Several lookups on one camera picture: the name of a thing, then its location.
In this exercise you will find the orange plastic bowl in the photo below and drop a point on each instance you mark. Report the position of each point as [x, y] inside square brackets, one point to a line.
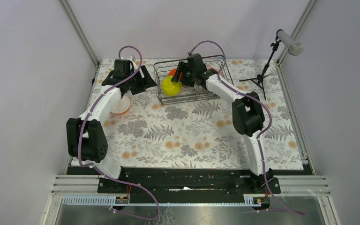
[173, 72]

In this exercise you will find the wire dish rack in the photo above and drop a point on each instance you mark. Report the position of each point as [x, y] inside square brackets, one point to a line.
[187, 94]

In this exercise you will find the orange bowl with white inside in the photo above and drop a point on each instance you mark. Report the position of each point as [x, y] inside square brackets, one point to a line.
[122, 106]

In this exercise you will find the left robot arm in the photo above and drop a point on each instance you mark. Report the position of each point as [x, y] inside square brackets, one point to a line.
[86, 140]

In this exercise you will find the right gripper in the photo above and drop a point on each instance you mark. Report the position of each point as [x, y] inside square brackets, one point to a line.
[183, 67]

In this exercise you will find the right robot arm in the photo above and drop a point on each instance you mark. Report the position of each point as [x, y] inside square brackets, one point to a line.
[247, 110]

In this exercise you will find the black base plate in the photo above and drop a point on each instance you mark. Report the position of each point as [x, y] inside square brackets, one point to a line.
[193, 185]

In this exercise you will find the yellow plastic bowl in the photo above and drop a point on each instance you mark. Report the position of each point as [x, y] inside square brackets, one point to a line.
[171, 88]

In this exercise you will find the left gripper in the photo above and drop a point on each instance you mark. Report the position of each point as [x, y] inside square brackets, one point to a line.
[146, 81]

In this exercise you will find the pink patterned bowl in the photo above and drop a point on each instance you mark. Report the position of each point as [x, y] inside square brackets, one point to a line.
[215, 67]

